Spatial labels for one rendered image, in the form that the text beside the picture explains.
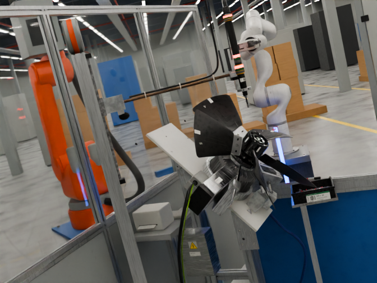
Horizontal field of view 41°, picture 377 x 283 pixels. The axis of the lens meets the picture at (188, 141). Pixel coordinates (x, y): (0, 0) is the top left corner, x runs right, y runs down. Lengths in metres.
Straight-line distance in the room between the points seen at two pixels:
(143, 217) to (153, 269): 0.38
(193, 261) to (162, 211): 0.29
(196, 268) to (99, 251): 0.48
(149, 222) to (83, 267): 0.42
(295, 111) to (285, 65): 0.98
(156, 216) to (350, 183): 1.04
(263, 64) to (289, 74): 7.55
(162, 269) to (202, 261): 0.49
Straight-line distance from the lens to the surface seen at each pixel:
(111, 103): 2.34
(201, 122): 2.22
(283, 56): 10.64
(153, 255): 2.88
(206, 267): 2.53
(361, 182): 2.80
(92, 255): 2.45
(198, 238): 2.47
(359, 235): 2.93
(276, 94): 3.08
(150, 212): 2.58
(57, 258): 2.27
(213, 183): 2.17
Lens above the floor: 1.63
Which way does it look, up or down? 8 degrees down
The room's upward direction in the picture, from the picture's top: 14 degrees counter-clockwise
